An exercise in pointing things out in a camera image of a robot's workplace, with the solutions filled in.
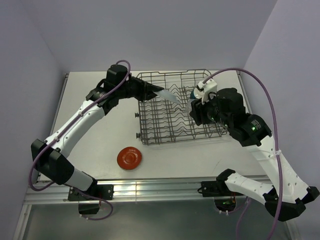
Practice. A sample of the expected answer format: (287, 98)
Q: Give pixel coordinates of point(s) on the cream bowl with dark exterior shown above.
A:
(196, 94)

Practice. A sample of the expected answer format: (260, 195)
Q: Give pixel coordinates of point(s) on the aluminium mounting rail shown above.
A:
(137, 190)

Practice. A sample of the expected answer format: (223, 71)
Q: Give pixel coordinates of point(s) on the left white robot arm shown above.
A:
(50, 156)

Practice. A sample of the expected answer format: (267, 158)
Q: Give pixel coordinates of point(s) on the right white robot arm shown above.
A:
(285, 198)

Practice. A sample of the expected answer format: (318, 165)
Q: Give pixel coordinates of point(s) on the orange-red saucer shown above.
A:
(129, 158)

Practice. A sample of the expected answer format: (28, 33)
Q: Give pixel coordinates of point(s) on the pale blue scalloped plate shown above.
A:
(167, 95)

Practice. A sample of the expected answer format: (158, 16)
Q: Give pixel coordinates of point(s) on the right black base bracket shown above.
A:
(214, 188)

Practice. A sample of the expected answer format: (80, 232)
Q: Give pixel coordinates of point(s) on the clear faceted glass tumbler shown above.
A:
(188, 106)

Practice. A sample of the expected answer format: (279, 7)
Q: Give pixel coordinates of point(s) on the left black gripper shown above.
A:
(145, 90)

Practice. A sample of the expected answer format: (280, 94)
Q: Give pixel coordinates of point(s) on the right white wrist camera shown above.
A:
(209, 87)

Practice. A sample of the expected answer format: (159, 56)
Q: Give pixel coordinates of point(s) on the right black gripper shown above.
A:
(198, 107)

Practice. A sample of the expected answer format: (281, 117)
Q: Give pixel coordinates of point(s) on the grey wire dish rack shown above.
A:
(162, 121)

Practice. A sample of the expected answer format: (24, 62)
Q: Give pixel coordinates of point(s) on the left black base bracket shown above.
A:
(91, 201)

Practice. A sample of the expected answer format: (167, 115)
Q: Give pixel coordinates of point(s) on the black base bracket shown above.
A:
(214, 188)
(91, 201)

